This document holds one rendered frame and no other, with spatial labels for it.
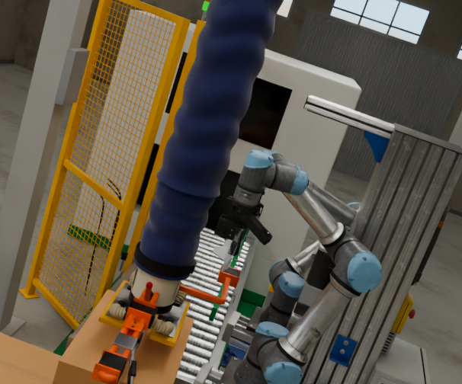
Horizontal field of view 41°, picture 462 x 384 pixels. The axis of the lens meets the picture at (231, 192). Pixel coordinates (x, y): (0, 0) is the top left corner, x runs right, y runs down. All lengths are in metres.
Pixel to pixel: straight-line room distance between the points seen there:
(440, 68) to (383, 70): 0.99
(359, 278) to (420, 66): 10.19
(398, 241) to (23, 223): 2.24
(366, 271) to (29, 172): 2.20
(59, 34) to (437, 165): 2.10
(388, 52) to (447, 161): 9.90
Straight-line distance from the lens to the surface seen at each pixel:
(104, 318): 2.31
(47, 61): 3.48
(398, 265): 2.22
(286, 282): 2.62
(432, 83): 12.04
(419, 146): 2.13
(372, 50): 12.00
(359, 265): 1.94
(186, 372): 3.20
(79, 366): 2.27
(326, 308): 2.01
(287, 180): 1.79
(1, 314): 3.99
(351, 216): 2.57
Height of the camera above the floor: 2.22
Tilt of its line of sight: 16 degrees down
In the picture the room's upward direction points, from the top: 19 degrees clockwise
